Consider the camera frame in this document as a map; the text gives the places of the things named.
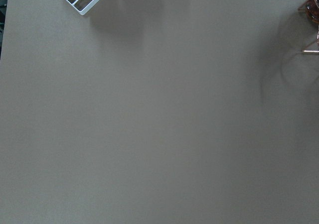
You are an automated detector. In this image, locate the copper wire bottle rack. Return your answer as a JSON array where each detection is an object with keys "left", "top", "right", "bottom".
[{"left": 298, "top": 0, "right": 319, "bottom": 55}]

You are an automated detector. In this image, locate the tea bottle far left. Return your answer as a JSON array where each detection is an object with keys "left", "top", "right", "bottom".
[{"left": 306, "top": 0, "right": 319, "bottom": 24}]

